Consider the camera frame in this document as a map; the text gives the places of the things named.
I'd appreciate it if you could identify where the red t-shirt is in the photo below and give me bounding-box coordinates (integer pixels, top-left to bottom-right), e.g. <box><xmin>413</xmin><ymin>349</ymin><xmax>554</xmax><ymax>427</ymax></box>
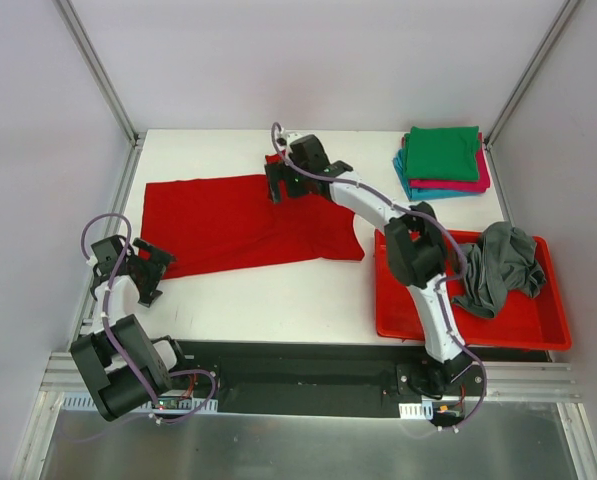
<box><xmin>141</xmin><ymin>174</ymin><xmax>364</xmax><ymax>279</ymax></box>

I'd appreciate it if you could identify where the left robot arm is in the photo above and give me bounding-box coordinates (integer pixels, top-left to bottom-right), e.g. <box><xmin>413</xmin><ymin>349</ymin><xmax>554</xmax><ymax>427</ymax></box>
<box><xmin>70</xmin><ymin>234</ymin><xmax>190</xmax><ymax>421</ymax></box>

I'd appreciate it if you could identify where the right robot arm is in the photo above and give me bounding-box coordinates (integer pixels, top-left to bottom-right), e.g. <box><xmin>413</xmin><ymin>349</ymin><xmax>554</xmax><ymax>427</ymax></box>
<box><xmin>265</xmin><ymin>123</ymin><xmax>472</xmax><ymax>400</ymax></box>

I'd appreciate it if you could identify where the teal folded t-shirt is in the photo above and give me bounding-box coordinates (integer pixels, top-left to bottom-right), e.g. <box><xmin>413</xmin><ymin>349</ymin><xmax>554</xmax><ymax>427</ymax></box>
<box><xmin>392</xmin><ymin>147</ymin><xmax>491</xmax><ymax>201</ymax></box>

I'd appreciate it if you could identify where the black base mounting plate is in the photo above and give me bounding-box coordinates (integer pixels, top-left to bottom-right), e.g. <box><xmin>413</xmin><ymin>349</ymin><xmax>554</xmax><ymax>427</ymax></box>
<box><xmin>132</xmin><ymin>339</ymin><xmax>489</xmax><ymax>416</ymax></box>

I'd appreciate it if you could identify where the green folded t-shirt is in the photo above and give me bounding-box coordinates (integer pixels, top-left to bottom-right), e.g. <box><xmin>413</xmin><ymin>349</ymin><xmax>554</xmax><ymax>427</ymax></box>
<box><xmin>404</xmin><ymin>126</ymin><xmax>480</xmax><ymax>182</ymax></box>

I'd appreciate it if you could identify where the magenta folded t-shirt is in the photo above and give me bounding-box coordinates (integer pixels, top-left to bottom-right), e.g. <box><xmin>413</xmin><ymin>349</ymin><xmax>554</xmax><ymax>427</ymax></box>
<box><xmin>394</xmin><ymin>126</ymin><xmax>490</xmax><ymax>199</ymax></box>

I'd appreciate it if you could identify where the grey crumpled t-shirt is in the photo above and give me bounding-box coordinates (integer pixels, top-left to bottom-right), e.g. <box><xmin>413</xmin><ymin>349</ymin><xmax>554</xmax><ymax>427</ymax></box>
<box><xmin>452</xmin><ymin>222</ymin><xmax>547</xmax><ymax>320</ymax></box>

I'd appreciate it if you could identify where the red plastic tray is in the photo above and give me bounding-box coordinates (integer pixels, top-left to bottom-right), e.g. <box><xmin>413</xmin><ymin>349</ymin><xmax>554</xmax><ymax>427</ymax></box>
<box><xmin>374</xmin><ymin>232</ymin><xmax>572</xmax><ymax>351</ymax></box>

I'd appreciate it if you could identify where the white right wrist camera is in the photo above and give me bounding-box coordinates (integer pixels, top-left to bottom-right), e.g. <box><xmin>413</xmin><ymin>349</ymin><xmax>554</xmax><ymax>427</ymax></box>
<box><xmin>276</xmin><ymin>130</ymin><xmax>302</xmax><ymax>149</ymax></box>

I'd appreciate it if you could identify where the left white cable duct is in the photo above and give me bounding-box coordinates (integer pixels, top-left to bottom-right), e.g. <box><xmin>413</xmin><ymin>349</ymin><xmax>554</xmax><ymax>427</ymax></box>
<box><xmin>62</xmin><ymin>393</ymin><xmax>218</xmax><ymax>416</ymax></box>

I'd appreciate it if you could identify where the white cable duct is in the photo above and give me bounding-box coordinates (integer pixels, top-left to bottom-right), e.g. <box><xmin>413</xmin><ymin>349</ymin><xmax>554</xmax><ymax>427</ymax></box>
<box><xmin>62</xmin><ymin>393</ymin><xmax>218</xmax><ymax>416</ymax></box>
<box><xmin>398</xmin><ymin>401</ymin><xmax>434</xmax><ymax>421</ymax></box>

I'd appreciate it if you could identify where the left aluminium frame post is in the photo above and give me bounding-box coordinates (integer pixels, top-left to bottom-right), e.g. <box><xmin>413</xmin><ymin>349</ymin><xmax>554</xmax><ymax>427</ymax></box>
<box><xmin>52</xmin><ymin>0</ymin><xmax>139</xmax><ymax>145</ymax></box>

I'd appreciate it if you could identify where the aluminium frame post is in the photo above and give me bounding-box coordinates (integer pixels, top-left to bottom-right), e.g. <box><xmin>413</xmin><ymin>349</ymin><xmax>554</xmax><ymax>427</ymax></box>
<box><xmin>485</xmin><ymin>0</ymin><xmax>583</xmax><ymax>146</ymax></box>
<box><xmin>52</xmin><ymin>0</ymin><xmax>139</xmax><ymax>145</ymax></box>

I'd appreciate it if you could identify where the right white cable duct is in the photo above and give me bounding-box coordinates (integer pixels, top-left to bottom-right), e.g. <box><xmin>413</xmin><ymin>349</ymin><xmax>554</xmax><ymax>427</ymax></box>
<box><xmin>398</xmin><ymin>401</ymin><xmax>434</xmax><ymax>421</ymax></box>

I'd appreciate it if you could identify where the right aluminium frame post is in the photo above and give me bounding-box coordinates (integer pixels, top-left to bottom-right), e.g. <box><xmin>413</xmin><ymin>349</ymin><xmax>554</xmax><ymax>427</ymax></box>
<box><xmin>485</xmin><ymin>0</ymin><xmax>583</xmax><ymax>146</ymax></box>

